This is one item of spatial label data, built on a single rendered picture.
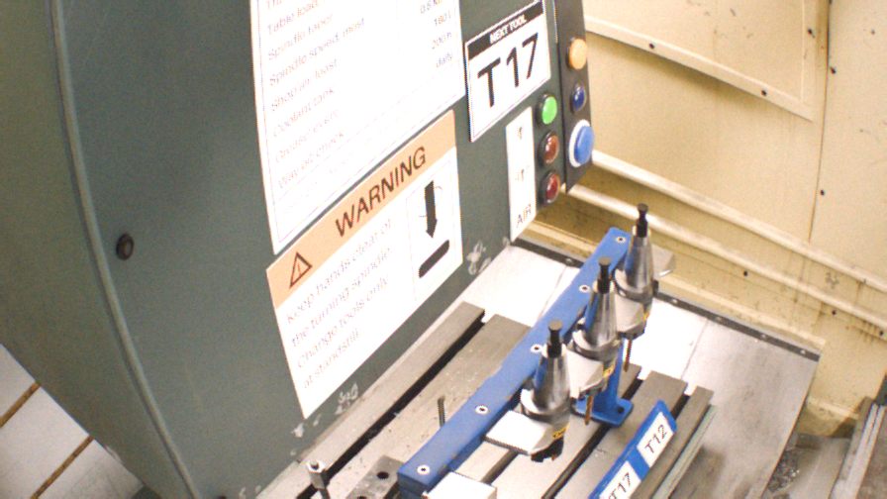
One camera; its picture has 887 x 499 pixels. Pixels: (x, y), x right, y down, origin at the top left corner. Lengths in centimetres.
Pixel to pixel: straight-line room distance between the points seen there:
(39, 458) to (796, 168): 131
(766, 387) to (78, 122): 149
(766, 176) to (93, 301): 127
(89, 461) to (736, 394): 115
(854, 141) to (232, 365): 114
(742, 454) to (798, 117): 62
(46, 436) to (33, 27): 100
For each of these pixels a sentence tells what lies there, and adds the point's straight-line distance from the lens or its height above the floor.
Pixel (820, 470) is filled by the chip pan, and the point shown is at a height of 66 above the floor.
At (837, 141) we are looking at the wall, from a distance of 145.
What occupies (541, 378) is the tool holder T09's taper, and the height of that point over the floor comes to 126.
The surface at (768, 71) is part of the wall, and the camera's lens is 143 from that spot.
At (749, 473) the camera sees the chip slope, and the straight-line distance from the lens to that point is 165.
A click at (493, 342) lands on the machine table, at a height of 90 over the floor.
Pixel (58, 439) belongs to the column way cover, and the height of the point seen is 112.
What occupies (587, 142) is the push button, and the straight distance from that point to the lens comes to 74.
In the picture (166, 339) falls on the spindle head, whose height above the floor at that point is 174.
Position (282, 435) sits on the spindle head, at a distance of 55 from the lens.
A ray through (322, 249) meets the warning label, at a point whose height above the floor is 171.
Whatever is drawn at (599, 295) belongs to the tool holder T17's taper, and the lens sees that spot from 112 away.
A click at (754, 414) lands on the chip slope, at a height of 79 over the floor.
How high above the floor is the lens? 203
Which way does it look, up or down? 39 degrees down
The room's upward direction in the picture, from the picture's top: 4 degrees counter-clockwise
